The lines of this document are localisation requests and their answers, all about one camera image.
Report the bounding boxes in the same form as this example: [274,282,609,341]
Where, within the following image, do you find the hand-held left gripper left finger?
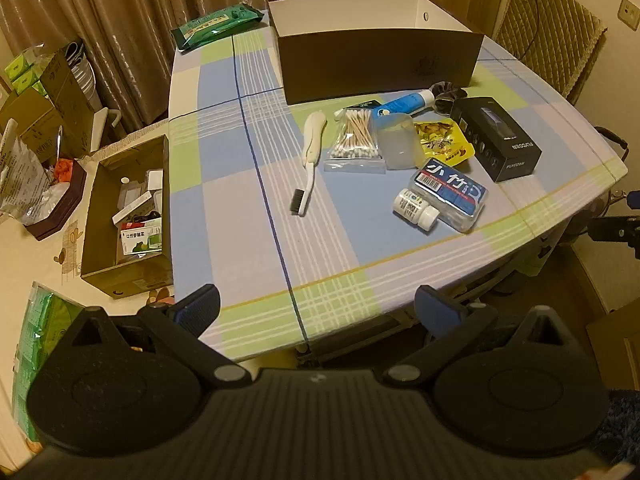
[67,284,251,389]

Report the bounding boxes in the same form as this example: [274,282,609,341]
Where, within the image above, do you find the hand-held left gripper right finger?
[384,285,576,387]

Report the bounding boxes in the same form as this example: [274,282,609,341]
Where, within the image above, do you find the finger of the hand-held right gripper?
[587,214,640,261]

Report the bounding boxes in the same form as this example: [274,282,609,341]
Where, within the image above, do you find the white pill bottle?
[392,188,441,232]

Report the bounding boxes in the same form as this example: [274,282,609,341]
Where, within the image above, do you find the blue floss pick box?
[409,157,488,234]

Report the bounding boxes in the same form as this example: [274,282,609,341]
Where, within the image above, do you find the black product box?
[450,96,544,184]

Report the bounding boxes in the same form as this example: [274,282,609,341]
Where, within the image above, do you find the yellow snack packet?
[412,120,476,167]

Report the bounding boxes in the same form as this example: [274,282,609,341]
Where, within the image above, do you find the translucent plastic cup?
[372,112,419,171]

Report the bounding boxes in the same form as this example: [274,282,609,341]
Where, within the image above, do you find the bag of cotton swabs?
[322,106,388,175]

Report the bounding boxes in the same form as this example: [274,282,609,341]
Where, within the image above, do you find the white cleaning brush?
[289,111,329,217]

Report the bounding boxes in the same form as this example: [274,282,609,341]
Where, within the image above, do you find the blue cream tube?
[372,88,436,119]

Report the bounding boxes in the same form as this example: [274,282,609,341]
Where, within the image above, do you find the dark hair scrunchie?
[431,80,469,114]

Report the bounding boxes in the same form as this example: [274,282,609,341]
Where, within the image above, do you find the brown cardboard container box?
[266,0,486,106]

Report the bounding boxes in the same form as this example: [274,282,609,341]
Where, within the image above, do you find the green and white medicine box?
[118,219,164,257]

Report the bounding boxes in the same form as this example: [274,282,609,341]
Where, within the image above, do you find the long white carton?
[112,191,157,227]

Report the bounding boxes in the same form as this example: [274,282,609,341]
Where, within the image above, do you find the open cardboard box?
[80,135,174,301]

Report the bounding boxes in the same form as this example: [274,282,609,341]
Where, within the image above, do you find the green plastic-wrapped pack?
[11,281,83,453]

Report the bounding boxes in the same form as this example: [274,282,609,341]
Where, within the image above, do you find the dark brown wooden box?
[25,157,89,242]

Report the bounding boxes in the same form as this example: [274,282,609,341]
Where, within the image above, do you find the chair with quilted cover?
[492,0,609,107]

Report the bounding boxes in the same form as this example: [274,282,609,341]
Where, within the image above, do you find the clear plastic bag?
[0,135,68,227]

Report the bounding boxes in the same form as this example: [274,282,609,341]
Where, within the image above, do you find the stack of cardboard boxes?
[0,45,103,163]

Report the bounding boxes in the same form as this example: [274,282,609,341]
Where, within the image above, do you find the stack of white bowls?
[64,39,99,111]

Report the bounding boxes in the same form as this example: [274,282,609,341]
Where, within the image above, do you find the green wet wipes pack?
[170,3,265,52]

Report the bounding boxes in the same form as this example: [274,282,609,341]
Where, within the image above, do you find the green tissue packs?
[4,50,42,95]

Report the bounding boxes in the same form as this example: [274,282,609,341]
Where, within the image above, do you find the beige curtain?
[0,0,287,132]

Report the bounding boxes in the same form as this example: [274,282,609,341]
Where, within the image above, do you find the black cable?
[515,0,546,63]

